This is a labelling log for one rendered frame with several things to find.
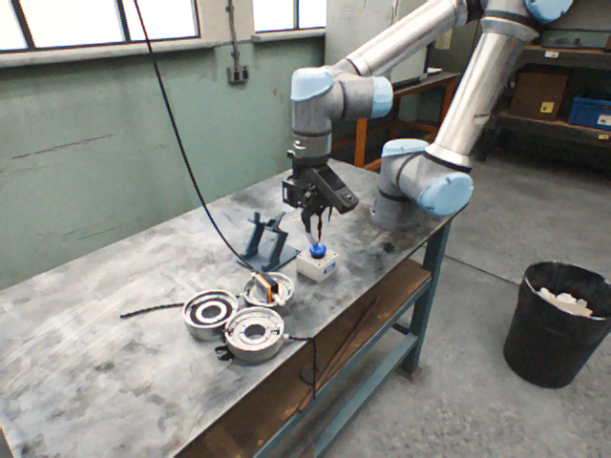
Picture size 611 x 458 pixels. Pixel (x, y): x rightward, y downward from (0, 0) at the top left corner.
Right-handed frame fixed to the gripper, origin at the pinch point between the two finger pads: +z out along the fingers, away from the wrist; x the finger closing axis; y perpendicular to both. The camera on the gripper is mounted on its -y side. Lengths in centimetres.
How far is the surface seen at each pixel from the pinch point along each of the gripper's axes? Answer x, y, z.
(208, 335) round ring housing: 30.1, 0.5, 6.3
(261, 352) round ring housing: 26.9, -10.3, 5.1
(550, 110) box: -328, 18, 33
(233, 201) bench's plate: -9.3, 42.5, 8.3
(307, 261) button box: 3.4, -0.1, 3.8
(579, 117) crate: -330, -5, 36
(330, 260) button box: -0.4, -3.6, 3.9
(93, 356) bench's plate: 46.2, 13.7, 8.3
